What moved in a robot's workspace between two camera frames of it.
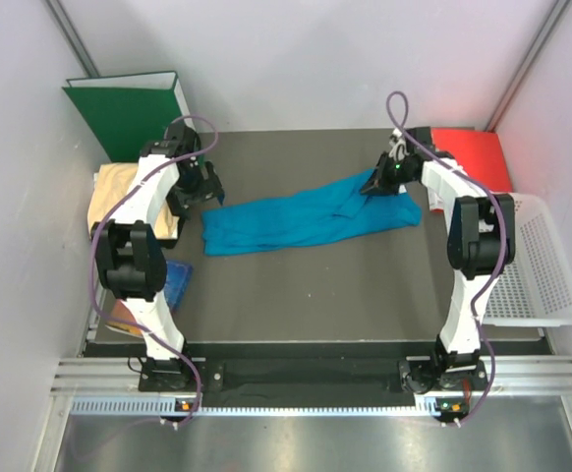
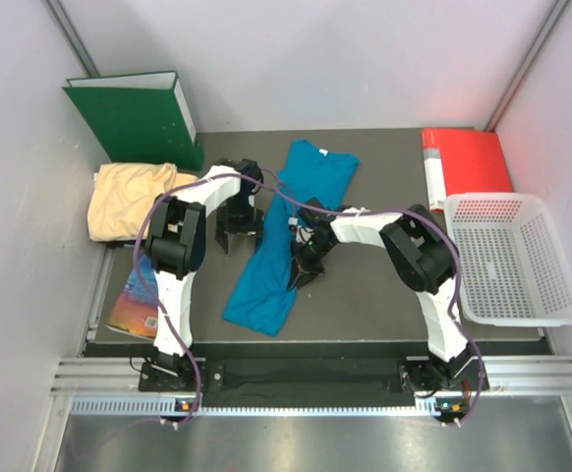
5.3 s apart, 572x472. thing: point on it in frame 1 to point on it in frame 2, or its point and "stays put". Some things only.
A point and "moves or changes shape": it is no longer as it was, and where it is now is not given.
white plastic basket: x=539 y=287 stays put
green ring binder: x=125 y=112 stays put
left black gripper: x=207 y=189 to x=253 y=227
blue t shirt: x=338 y=209 moves or changes shape
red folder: x=479 y=151 stays put
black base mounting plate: x=181 y=374 stays put
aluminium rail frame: x=504 y=375 stays put
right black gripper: x=378 y=184 to x=301 y=259
